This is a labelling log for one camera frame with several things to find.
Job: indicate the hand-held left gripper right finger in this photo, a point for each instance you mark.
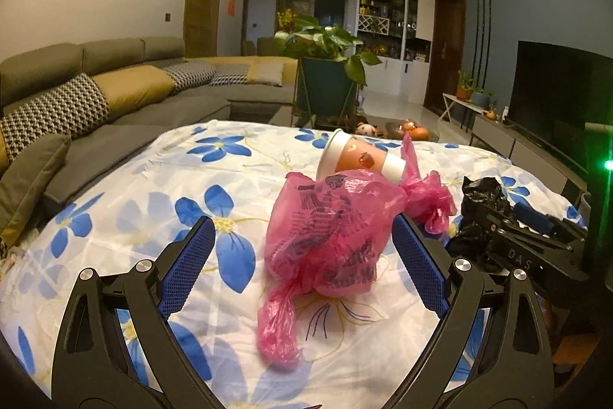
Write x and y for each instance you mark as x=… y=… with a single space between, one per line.
x=421 y=265

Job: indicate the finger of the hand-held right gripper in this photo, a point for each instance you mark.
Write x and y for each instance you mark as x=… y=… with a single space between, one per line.
x=488 y=217
x=534 y=215

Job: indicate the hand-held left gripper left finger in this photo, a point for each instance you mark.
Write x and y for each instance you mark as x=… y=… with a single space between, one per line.
x=187 y=265

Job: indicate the black plastic bag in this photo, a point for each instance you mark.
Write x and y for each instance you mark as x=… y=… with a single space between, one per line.
x=479 y=191

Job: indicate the pink plastic bag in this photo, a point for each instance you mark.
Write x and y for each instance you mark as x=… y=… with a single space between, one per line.
x=325 y=236

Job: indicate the grey television console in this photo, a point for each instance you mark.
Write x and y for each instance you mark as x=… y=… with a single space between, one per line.
x=527 y=145

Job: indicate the blue floral white cloth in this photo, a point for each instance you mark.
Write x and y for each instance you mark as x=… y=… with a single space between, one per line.
x=143 y=179

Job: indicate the glass coffee table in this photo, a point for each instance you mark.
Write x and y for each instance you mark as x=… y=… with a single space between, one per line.
x=431 y=133

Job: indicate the orange object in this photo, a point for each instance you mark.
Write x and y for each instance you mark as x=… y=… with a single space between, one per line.
x=574 y=349

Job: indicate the orange fruits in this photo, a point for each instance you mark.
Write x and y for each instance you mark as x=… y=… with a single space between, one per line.
x=415 y=132

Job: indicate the small potted plant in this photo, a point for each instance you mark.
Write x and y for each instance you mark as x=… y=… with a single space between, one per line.
x=464 y=85
x=481 y=98

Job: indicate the white side table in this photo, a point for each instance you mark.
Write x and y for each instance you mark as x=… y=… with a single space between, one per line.
x=457 y=102

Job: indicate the black television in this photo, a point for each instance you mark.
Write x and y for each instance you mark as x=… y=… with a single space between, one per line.
x=555 y=92

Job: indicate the orange white paper cup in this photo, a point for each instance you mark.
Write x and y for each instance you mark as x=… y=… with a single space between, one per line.
x=354 y=155

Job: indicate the plush toy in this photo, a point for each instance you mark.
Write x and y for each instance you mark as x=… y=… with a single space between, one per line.
x=366 y=129

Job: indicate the dark wooden door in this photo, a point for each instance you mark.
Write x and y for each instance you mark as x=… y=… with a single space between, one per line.
x=445 y=49

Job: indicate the grey cushion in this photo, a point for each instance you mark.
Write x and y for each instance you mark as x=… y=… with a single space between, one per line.
x=28 y=179

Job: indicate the yellow cushion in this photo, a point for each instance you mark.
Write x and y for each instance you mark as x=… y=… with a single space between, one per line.
x=134 y=85
x=266 y=71

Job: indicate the small patterned cushion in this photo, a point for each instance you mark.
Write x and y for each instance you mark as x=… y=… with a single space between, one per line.
x=230 y=76
x=191 y=73

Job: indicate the teal planter stand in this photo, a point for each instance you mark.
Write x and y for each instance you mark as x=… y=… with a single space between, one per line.
x=325 y=88

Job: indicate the large houndstooth cushion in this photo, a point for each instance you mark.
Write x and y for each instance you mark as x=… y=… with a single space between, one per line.
x=57 y=107

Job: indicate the white display cabinet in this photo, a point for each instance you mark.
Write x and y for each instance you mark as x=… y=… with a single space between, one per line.
x=388 y=30

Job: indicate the grey sectional sofa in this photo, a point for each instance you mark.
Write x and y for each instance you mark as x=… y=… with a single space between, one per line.
x=110 y=59

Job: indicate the green chairs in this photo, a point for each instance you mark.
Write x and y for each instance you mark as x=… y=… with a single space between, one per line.
x=263 y=47

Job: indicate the green leafy plant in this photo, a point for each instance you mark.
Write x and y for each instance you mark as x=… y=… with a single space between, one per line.
x=321 y=40

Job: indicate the light wooden door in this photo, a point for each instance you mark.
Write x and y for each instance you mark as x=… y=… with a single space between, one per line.
x=201 y=1

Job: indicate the yellow flowers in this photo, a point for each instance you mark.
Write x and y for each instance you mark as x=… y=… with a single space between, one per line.
x=286 y=18

